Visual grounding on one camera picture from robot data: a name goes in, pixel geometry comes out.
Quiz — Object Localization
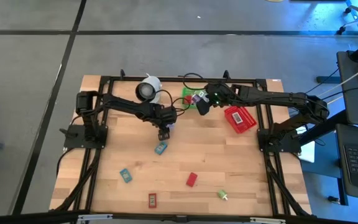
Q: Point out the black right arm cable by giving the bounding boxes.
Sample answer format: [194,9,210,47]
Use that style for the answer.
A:
[181,73,211,91]

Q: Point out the blue box with label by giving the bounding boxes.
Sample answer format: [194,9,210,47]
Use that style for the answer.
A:
[119,168,133,184]
[154,141,168,156]

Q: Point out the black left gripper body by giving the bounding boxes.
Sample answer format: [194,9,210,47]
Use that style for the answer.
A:
[152,105,178,130]

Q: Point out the white calculator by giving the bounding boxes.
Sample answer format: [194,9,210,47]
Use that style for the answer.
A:
[231,111,244,124]

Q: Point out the red plastic basket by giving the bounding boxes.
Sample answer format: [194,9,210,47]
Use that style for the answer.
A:
[224,106,257,134]

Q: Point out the green plastic basket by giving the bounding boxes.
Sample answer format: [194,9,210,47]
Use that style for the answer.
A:
[181,86,211,110]

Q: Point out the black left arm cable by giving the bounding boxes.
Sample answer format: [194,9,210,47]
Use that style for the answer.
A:
[158,89,186,118]

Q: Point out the white chair base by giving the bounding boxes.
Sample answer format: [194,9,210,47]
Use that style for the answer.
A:
[337,0,358,35]

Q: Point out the black camera mount rail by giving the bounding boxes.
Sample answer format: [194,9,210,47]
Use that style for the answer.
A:
[0,210,358,224]

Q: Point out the dark grey desk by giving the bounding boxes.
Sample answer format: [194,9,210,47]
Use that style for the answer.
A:
[336,123,358,202]

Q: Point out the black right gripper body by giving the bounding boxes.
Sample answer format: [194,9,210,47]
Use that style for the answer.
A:
[205,82,231,108]

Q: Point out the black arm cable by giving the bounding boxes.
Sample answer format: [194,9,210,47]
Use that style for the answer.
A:
[181,73,211,91]
[158,89,186,118]

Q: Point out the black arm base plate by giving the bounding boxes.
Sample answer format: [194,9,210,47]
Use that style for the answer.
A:
[60,124,108,149]
[257,129,301,154]

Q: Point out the white cable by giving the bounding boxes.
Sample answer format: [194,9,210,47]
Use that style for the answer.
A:
[318,60,358,98]

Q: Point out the black aluminium table frame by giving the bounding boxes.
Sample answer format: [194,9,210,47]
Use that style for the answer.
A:
[50,70,312,218]

